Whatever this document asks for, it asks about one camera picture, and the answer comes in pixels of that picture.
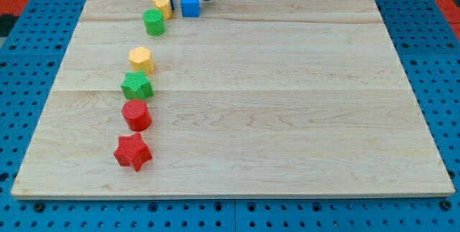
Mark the light wooden board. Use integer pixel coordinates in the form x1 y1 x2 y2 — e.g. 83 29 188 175
11 0 455 200

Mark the red cylinder block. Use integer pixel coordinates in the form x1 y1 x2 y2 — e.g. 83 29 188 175
121 99 152 131

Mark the green star block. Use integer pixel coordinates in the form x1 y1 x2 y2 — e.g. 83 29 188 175
120 70 154 101

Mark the yellow hexagon block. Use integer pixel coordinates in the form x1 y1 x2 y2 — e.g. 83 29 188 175
129 47 155 74

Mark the blue cube block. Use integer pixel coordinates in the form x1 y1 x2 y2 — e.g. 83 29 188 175
180 0 201 17

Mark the red star block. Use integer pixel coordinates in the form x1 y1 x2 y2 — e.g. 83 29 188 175
114 132 153 172

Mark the green cylinder block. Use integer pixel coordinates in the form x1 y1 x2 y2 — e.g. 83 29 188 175
142 9 166 36

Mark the yellow heart block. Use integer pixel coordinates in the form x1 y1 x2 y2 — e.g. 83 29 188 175
152 0 173 20

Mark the blue perforated metal base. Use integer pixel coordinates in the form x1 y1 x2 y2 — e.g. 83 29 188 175
1 0 459 231

